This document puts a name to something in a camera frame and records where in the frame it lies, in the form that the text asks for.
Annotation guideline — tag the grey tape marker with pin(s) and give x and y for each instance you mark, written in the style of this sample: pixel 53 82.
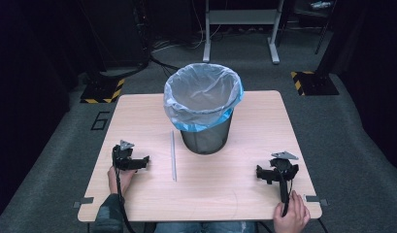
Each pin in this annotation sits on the grey tape marker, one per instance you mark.
pixel 83 202
pixel 315 199

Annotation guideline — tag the black stand post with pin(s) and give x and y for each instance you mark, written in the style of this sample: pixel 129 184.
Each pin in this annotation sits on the black stand post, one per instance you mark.
pixel 327 39

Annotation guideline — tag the black mesh trash can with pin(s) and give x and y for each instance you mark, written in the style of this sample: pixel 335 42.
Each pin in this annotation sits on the black mesh trash can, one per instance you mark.
pixel 206 139

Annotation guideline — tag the black yellow striped base plate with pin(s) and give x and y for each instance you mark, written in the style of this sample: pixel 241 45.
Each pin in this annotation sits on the black yellow striped base plate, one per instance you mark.
pixel 315 83
pixel 102 90

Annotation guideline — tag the person's legs in jeans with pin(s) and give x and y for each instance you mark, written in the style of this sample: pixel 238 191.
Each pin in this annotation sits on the person's legs in jeans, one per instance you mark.
pixel 202 227

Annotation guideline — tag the person's left hand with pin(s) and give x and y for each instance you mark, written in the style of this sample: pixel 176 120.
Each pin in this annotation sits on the person's left hand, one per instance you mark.
pixel 124 179

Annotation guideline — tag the white metal desk frame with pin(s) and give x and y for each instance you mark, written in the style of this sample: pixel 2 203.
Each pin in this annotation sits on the white metal desk frame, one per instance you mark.
pixel 241 16

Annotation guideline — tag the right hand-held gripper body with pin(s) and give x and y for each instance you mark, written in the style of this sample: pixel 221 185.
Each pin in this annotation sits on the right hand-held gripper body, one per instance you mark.
pixel 284 166

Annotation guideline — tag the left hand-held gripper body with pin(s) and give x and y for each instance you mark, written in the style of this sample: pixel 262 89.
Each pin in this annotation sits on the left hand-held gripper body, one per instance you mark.
pixel 122 158

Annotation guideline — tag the translucent blue trash bag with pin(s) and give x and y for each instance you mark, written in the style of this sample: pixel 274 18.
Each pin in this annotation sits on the translucent blue trash bag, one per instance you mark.
pixel 202 93

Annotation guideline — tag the thin grey straw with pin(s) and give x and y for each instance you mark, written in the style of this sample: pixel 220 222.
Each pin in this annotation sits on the thin grey straw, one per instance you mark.
pixel 173 155

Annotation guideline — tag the person's right hand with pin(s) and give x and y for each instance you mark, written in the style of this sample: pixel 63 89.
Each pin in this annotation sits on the person's right hand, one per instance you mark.
pixel 294 215

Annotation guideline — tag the black cabinet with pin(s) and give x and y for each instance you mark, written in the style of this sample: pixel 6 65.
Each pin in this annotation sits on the black cabinet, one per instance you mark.
pixel 115 32

